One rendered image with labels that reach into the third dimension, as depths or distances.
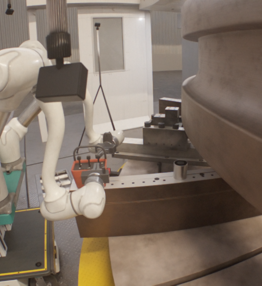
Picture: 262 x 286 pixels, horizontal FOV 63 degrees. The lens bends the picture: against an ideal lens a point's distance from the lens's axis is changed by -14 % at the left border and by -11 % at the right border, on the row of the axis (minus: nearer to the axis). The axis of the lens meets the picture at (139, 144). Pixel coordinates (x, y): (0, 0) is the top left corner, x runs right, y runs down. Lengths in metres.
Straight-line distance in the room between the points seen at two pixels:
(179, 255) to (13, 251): 1.04
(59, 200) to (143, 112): 3.85
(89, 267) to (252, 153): 1.39
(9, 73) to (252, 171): 0.84
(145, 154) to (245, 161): 1.71
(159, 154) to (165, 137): 0.25
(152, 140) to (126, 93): 2.21
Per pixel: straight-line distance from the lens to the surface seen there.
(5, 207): 1.23
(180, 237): 1.57
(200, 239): 1.58
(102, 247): 1.97
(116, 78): 4.35
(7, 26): 14.61
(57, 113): 0.85
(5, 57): 0.66
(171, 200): 1.45
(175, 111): 2.36
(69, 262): 1.91
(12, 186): 1.44
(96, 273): 1.80
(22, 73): 0.66
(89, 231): 1.57
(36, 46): 0.85
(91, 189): 0.96
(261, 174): 0.88
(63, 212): 0.99
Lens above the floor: 1.41
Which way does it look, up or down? 22 degrees down
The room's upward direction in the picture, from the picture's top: 2 degrees counter-clockwise
